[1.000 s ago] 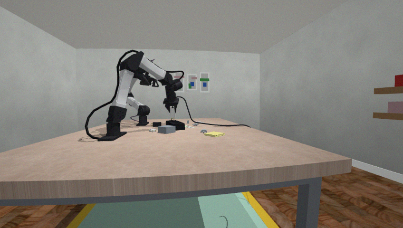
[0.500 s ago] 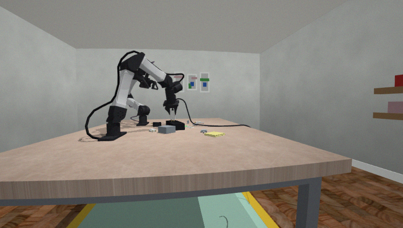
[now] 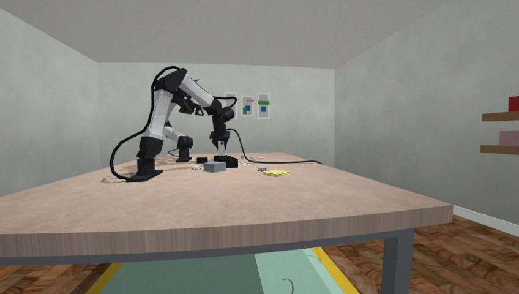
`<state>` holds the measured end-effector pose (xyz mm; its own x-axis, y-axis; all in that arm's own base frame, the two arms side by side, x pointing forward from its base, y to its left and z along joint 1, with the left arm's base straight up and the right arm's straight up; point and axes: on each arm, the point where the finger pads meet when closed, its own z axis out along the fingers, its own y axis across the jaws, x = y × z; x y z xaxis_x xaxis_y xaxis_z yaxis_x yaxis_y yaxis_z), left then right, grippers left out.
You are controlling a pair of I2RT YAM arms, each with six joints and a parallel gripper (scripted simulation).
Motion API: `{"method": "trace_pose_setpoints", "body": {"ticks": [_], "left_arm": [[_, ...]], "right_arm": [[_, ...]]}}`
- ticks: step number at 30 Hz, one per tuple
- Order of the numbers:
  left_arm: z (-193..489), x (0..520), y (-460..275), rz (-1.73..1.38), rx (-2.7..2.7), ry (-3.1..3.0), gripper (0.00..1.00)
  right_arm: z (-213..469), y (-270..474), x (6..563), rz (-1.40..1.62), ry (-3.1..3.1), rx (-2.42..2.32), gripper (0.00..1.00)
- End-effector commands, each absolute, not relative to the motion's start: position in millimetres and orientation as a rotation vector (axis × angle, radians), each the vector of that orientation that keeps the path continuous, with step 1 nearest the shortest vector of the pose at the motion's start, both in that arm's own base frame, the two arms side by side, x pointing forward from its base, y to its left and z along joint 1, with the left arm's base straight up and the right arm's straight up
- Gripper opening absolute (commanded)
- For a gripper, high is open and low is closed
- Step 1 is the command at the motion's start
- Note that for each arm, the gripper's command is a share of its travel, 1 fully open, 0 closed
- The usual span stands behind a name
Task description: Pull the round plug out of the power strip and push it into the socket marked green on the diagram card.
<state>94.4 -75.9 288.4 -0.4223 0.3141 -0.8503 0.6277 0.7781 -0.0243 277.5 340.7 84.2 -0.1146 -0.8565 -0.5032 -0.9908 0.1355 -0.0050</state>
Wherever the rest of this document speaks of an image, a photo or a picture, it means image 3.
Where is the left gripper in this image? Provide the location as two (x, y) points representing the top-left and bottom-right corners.
(179, 95), (204, 116)

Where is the pale yellow square pad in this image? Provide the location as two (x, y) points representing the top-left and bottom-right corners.
(263, 169), (290, 177)

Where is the black power strip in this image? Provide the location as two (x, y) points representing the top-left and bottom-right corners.
(214, 155), (238, 168)

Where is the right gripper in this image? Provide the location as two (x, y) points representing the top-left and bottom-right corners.
(209, 123), (230, 150)

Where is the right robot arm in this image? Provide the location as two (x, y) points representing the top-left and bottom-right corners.
(126, 68), (234, 182)

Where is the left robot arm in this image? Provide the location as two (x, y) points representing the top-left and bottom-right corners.
(163, 88), (193, 162)

